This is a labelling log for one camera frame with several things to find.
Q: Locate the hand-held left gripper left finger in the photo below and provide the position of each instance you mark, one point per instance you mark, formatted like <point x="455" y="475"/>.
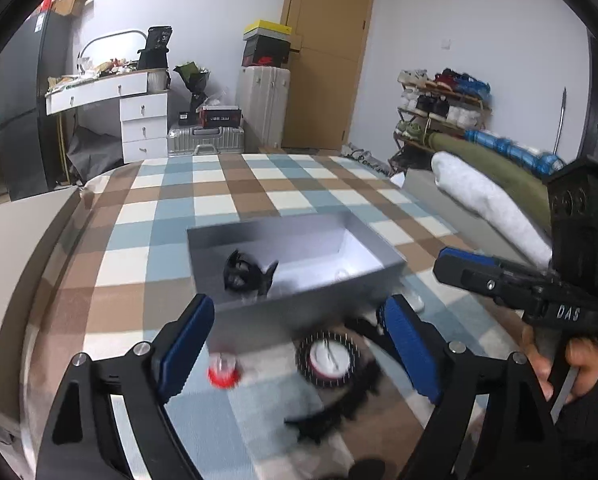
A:
<point x="189" y="347"/>

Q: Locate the open cardboard box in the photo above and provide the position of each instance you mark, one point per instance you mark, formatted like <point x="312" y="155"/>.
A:
<point x="71" y="4"/>

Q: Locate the black red flat box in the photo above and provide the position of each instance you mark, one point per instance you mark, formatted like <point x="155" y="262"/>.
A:
<point x="221" y="117"/>

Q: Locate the wrapped flower bouquet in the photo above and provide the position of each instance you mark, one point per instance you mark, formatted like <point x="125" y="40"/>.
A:
<point x="194" y="77"/>

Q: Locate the wooden door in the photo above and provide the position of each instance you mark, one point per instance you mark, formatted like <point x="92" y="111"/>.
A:
<point x="329" y="60"/>

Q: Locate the white vanity desk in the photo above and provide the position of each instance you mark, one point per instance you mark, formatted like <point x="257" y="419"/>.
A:
<point x="144" y="125"/>

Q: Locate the long black hair clip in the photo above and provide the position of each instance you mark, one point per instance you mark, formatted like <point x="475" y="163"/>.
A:
<point x="324" y="422"/>

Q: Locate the yellow shoe box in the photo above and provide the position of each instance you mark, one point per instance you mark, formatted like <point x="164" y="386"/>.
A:
<point x="266" y="27"/>

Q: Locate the person's right forearm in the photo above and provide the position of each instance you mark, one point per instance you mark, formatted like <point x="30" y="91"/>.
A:
<point x="594" y="430"/>

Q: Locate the group of assorted shoes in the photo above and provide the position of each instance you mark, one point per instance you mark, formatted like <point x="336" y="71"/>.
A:
<point x="439" y="105"/>

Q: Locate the checkered blanket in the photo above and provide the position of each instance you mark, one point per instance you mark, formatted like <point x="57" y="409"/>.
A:
<point x="154" y="240"/>

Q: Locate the beige bed frame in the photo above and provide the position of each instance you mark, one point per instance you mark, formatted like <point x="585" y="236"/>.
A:
<point x="14" y="270"/>

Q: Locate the wooden shoe rack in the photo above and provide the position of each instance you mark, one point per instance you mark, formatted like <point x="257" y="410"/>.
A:
<point x="404" y="152"/>

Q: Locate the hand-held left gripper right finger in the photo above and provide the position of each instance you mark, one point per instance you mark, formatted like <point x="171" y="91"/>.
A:
<point x="411" y="352"/>

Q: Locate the white ribbed container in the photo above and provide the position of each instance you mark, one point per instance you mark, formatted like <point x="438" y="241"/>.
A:
<point x="159" y="80"/>

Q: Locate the black red shoe box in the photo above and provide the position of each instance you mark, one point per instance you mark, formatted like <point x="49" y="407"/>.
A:
<point x="264" y="55"/>

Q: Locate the small black box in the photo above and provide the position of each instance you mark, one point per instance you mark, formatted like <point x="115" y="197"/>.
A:
<point x="186" y="119"/>

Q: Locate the dark cloth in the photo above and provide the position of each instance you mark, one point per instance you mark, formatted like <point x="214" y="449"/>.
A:
<point x="91" y="152"/>

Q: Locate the pile of desk clutter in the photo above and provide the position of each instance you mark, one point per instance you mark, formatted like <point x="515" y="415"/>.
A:
<point x="94" y="70"/>

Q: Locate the thin metal rod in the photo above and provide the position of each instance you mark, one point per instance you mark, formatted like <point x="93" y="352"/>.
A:
<point x="560" y="120"/>

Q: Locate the rolled white blanket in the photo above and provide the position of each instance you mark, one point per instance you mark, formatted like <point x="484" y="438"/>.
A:
<point x="479" y="190"/>

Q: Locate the small red box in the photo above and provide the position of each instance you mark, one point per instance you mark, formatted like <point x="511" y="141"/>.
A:
<point x="46" y="4"/>

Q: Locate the person's right hand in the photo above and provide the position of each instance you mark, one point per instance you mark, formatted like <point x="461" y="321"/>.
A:
<point x="586" y="360"/>

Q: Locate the grey storage box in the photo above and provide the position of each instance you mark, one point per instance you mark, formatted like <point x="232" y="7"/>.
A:
<point x="299" y="305"/>

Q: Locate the black bag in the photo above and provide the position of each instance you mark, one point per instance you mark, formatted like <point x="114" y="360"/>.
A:
<point x="154" y="52"/>

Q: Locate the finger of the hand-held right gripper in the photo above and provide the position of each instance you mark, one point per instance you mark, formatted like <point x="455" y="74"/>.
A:
<point x="479" y="282"/>
<point x="469" y="257"/>

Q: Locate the scattered slippers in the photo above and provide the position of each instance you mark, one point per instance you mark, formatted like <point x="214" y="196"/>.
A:
<point x="374" y="160"/>

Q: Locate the blue plaid blanket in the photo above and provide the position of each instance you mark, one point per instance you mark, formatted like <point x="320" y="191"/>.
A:
<point x="519" y="152"/>

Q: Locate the round white red case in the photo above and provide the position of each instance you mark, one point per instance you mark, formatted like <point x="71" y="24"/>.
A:
<point x="326" y="357"/>

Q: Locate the dark grey refrigerator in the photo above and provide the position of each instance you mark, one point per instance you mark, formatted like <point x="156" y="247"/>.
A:
<point x="29" y="110"/>

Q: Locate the black hair claw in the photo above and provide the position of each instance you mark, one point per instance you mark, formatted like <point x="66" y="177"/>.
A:
<point x="244" y="275"/>

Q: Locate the small red hair ornament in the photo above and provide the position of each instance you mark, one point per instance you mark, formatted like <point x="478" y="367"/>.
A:
<point x="224" y="372"/>

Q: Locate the arched vanity mirror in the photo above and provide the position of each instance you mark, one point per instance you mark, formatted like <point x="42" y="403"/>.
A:
<point x="109" y="47"/>

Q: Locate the white suitcase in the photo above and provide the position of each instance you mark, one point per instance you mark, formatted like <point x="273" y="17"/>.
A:
<point x="261" y="105"/>

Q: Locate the silver suitcase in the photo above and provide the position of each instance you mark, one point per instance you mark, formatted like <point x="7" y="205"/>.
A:
<point x="209" y="137"/>

